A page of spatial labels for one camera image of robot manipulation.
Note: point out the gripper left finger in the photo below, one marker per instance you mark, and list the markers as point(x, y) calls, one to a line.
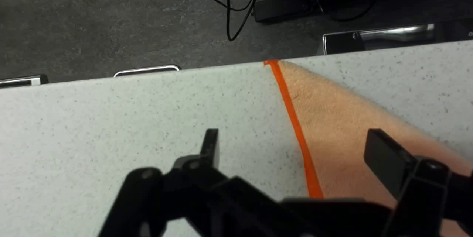
point(192, 196)

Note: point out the black power strip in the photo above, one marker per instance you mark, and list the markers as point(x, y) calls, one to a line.
point(284, 6)

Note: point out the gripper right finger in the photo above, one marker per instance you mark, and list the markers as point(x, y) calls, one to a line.
point(414, 178)

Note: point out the orange towel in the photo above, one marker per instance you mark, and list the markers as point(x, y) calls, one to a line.
point(343, 137)

